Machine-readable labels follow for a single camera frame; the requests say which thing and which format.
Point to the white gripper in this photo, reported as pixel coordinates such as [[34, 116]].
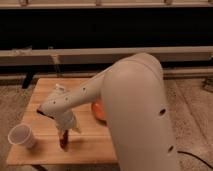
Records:
[[67, 121]]

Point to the dark red pepper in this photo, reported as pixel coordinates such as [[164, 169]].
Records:
[[63, 139]]

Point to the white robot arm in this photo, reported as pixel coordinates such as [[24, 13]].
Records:
[[133, 95]]

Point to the orange ceramic bowl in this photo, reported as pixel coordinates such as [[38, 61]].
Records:
[[98, 111]]

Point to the dark chocolate bar packet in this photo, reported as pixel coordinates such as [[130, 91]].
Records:
[[41, 113]]

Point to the white tube bottle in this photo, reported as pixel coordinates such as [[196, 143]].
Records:
[[61, 88]]

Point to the wooden table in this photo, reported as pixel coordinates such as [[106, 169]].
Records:
[[92, 146]]

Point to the white plastic cup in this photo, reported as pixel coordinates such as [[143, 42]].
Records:
[[22, 135]]

